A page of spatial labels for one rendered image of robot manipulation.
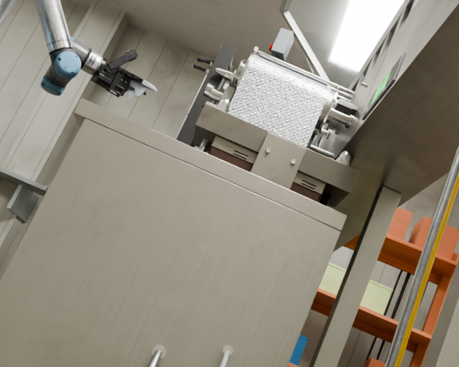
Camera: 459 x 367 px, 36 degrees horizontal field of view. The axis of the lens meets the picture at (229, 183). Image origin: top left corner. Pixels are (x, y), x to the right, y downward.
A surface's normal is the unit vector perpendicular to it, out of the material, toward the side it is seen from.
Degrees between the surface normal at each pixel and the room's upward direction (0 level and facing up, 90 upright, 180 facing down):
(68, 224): 90
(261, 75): 90
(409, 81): 180
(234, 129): 90
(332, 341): 90
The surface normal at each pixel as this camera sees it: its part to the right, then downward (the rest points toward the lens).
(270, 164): 0.07, -0.25
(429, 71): -0.40, 0.88
